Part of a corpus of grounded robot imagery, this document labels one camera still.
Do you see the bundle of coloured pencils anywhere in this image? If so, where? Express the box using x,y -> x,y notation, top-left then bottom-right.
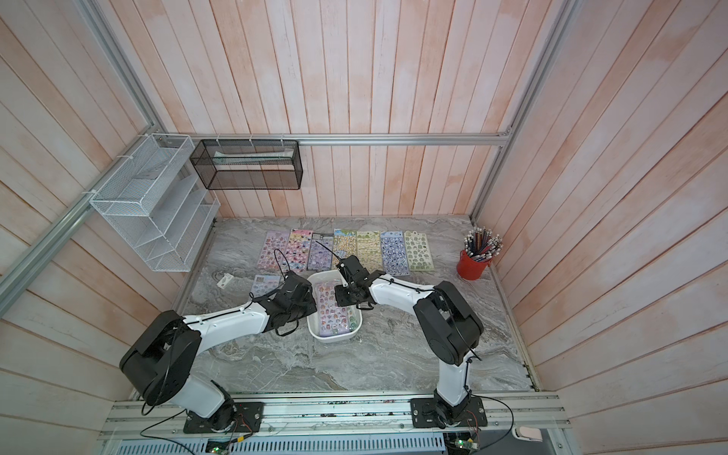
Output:
464,227 -> 502,263

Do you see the aluminium mounting rail base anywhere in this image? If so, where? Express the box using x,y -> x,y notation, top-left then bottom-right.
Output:
99,392 -> 571,440

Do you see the black wire mesh basket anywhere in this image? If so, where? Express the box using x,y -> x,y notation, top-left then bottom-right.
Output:
191,138 -> 303,191

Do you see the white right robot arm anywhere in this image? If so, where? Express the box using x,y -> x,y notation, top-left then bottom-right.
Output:
336,256 -> 483,410

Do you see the white wire mesh shelf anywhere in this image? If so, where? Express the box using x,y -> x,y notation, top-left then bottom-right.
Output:
91,134 -> 220,273

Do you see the panda sticker sheet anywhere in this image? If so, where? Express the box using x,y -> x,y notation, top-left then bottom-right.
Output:
333,229 -> 358,265

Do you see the blue penguin sticker sheet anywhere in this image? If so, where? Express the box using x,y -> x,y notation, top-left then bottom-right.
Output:
380,231 -> 411,276

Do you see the red metal pencil bucket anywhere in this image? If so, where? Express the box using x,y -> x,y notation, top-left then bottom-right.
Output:
456,250 -> 491,281

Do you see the pale pink sticker sheet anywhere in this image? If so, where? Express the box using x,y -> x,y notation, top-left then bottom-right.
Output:
257,231 -> 289,270

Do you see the pink cartoon sticker sheet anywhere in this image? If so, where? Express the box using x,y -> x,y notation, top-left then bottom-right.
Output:
284,229 -> 313,273

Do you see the puffy gem sticker sheet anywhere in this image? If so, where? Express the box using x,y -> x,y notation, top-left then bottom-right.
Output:
307,233 -> 334,271

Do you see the green frog sticker sheet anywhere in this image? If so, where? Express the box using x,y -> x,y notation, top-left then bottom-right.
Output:
404,231 -> 434,272

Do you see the purple animal sticker sheet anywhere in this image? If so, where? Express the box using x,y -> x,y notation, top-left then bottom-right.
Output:
314,282 -> 359,339

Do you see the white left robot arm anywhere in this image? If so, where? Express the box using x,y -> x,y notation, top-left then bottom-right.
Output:
119,272 -> 317,432

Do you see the white plastic storage box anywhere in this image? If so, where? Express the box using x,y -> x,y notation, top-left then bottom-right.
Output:
306,270 -> 362,344

